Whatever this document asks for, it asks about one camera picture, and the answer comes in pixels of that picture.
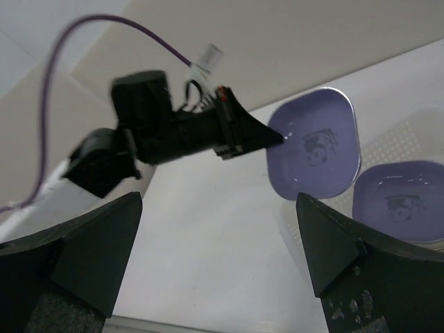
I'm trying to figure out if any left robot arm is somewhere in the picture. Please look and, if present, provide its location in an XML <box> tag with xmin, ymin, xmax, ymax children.
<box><xmin>1</xmin><ymin>70</ymin><xmax>284</xmax><ymax>241</ymax></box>

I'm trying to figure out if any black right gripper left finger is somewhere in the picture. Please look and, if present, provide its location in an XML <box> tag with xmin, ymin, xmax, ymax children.
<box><xmin>1</xmin><ymin>192</ymin><xmax>142</xmax><ymax>332</ymax></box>

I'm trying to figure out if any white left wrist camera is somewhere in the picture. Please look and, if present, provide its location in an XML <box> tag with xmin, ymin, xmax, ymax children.
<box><xmin>186</xmin><ymin>43</ymin><xmax>225</xmax><ymax>96</ymax></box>

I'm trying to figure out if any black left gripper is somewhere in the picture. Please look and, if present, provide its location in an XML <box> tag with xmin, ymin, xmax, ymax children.
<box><xmin>110</xmin><ymin>70</ymin><xmax>284</xmax><ymax>165</ymax></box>

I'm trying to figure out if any purple panda plate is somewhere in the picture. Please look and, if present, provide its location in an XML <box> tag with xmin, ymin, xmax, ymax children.
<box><xmin>266</xmin><ymin>87</ymin><xmax>361</xmax><ymax>200</ymax></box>
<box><xmin>352</xmin><ymin>160</ymin><xmax>443</xmax><ymax>245</ymax></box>

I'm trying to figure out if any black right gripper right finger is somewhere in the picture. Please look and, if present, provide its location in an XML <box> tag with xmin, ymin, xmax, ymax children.
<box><xmin>296</xmin><ymin>194</ymin><xmax>443</xmax><ymax>332</ymax></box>

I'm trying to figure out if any aluminium table frame rail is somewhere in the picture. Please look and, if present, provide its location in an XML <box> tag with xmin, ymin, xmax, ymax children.
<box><xmin>102</xmin><ymin>316</ymin><xmax>328</xmax><ymax>332</ymax></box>

